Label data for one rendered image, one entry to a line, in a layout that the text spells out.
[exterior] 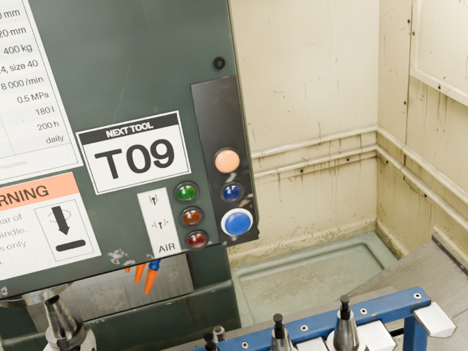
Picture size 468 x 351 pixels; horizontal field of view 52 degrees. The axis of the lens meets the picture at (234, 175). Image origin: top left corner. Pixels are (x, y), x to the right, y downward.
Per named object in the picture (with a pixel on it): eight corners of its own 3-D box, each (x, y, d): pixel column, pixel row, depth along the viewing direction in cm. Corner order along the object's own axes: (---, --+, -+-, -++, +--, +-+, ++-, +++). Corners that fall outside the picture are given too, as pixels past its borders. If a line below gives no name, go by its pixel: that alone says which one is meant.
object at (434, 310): (462, 334, 81) (462, 331, 81) (433, 342, 80) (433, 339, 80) (437, 305, 87) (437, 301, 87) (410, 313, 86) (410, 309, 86)
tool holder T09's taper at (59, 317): (79, 316, 85) (67, 287, 82) (75, 336, 81) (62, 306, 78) (53, 321, 85) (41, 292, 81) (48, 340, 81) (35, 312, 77)
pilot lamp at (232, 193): (244, 200, 53) (241, 183, 52) (224, 205, 53) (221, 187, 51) (242, 197, 53) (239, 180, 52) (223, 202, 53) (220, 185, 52)
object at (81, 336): (89, 322, 87) (85, 312, 86) (84, 348, 82) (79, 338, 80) (53, 329, 87) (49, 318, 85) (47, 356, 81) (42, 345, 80)
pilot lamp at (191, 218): (204, 224, 53) (200, 208, 52) (184, 229, 53) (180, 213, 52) (203, 221, 54) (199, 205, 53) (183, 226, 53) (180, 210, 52)
